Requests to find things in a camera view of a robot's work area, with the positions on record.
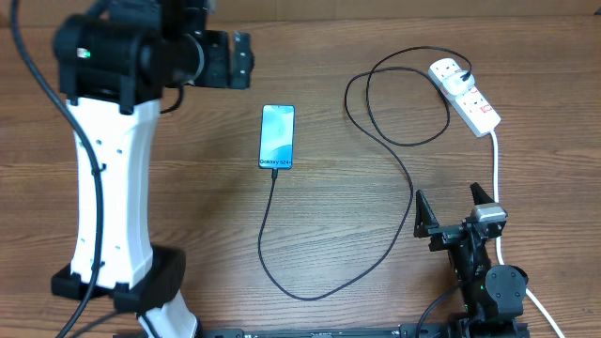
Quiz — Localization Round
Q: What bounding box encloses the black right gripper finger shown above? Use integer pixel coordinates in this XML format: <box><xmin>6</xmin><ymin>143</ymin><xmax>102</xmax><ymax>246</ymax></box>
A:
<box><xmin>415</xmin><ymin>190</ymin><xmax>439</xmax><ymax>228</ymax></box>
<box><xmin>470</xmin><ymin>182</ymin><xmax>495</xmax><ymax>205</ymax></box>

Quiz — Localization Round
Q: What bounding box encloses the black USB charging cable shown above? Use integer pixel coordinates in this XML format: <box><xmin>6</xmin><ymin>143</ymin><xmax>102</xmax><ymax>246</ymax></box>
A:
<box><xmin>256</xmin><ymin>45</ymin><xmax>473</xmax><ymax>302</ymax></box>

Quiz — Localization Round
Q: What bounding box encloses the Samsung Galaxy smartphone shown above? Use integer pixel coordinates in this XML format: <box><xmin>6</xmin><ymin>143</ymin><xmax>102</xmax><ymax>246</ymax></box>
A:
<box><xmin>258</xmin><ymin>104</ymin><xmax>296</xmax><ymax>170</ymax></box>

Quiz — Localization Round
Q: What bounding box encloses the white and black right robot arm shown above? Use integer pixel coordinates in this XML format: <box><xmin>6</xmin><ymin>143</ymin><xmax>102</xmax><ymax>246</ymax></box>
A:
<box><xmin>413</xmin><ymin>182</ymin><xmax>530</xmax><ymax>337</ymax></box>

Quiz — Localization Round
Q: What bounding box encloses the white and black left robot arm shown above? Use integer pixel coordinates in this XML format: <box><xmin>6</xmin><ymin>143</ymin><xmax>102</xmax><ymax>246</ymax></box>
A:
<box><xmin>51</xmin><ymin>1</ymin><xmax>254</xmax><ymax>337</ymax></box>

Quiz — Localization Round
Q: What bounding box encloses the white charger plug adapter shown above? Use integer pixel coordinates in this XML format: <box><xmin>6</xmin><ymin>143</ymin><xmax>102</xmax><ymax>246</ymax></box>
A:
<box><xmin>442</xmin><ymin>70</ymin><xmax>475</xmax><ymax>97</ymax></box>

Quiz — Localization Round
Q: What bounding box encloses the white power strip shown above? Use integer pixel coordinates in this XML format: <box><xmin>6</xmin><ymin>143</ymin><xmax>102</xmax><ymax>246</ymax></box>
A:
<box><xmin>428</xmin><ymin>58</ymin><xmax>501</xmax><ymax>137</ymax></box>

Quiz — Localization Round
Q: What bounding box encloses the white power strip cord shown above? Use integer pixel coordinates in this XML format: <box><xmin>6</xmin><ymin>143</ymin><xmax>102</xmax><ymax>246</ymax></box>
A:
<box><xmin>489</xmin><ymin>131</ymin><xmax>566</xmax><ymax>338</ymax></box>

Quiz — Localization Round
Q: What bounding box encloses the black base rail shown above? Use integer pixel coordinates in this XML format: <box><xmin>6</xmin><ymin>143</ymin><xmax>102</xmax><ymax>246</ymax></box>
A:
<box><xmin>112</xmin><ymin>322</ymin><xmax>532</xmax><ymax>338</ymax></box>

